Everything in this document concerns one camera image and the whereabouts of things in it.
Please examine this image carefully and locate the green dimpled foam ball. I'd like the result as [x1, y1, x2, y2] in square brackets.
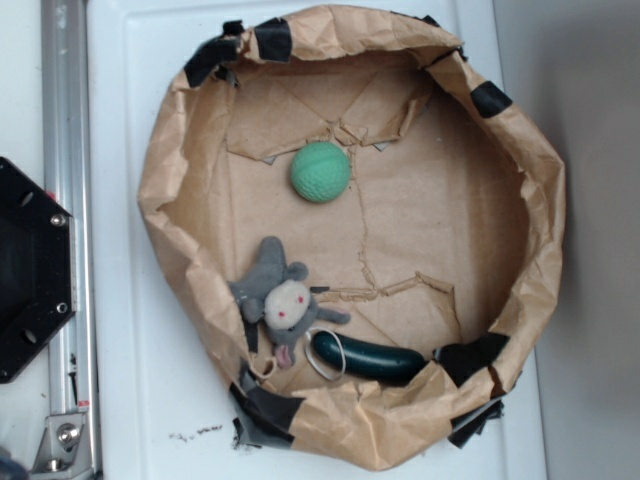
[289, 142, 351, 203]

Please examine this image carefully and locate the grey plush mouse toy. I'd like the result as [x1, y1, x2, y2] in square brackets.
[228, 236, 351, 369]

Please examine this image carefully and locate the white rubber band loop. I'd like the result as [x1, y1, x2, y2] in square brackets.
[304, 327, 347, 382]

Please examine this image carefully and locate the dark green toy cucumber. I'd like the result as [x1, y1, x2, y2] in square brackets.
[310, 331, 427, 384]

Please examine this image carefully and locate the brown paper-lined round bin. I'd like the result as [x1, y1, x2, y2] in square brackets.
[138, 5, 565, 471]

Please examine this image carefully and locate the white plastic tray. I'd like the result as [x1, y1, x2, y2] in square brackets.
[87, 1, 547, 479]

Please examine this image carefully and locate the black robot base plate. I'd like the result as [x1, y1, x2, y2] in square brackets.
[0, 157, 75, 384]

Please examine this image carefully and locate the aluminium extrusion rail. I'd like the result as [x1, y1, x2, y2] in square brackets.
[41, 1, 103, 479]

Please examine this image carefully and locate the metal corner bracket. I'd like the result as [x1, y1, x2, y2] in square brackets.
[30, 413, 94, 479]

